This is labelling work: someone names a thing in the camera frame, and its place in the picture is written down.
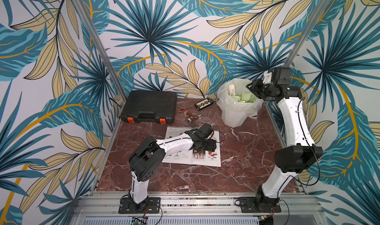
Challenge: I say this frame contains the yellow art textbook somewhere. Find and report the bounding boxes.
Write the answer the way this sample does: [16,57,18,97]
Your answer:
[163,130,221,167]

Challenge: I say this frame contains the green sticky note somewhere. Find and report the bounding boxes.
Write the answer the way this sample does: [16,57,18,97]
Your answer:
[240,93,257,103]

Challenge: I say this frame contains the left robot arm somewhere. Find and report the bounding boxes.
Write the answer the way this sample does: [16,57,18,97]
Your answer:
[128,124,217,208]

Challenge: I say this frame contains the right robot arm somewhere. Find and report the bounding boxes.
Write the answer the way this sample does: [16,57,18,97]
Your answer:
[247,67,323,206]

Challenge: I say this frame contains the white bin with bag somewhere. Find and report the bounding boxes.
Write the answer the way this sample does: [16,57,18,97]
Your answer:
[217,78,263,128]

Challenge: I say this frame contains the black box of brass parts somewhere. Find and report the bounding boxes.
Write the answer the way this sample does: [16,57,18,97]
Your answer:
[195,98,214,111]

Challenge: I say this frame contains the black plastic tool case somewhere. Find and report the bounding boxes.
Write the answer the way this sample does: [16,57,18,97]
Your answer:
[120,90,177,124]

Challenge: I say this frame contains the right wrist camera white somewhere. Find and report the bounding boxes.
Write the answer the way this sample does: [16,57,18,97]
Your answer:
[263,70,272,84]

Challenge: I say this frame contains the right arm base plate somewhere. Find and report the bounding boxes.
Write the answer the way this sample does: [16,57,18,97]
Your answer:
[238,197,282,214]

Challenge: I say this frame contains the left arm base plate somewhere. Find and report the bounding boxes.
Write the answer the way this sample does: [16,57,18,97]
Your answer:
[118,197,161,214]

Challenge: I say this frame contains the aluminium front rail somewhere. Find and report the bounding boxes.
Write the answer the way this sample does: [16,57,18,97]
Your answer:
[70,192,328,225]

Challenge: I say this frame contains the right aluminium frame post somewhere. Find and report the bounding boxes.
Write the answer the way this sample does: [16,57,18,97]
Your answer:
[264,0,339,103]

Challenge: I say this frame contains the aluminium frame post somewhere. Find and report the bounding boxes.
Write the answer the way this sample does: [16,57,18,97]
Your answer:
[63,0,128,99]
[264,0,339,103]

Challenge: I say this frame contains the left aluminium frame post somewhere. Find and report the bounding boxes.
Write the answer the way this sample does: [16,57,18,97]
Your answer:
[63,0,128,99]

